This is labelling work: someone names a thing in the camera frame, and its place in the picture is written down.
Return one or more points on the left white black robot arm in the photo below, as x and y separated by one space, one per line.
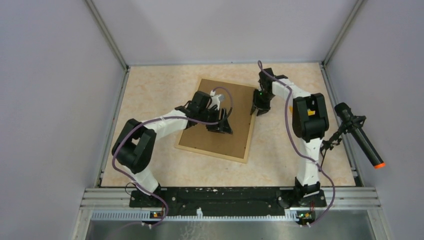
133 149

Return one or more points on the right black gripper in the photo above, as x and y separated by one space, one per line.
260 108

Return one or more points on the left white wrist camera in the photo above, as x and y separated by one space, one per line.
216 100

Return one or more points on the white toothed cable rail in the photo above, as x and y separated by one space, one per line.
147 216

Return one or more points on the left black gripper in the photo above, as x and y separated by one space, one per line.
221 128

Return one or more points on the black microphone orange tip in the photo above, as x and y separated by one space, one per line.
344 112

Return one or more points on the black microphone tripod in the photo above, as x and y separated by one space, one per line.
334 140

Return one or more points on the light wooden picture frame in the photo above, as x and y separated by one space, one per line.
248 139

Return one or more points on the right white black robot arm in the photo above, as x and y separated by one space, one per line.
306 121

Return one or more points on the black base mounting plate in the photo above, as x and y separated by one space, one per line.
226 201

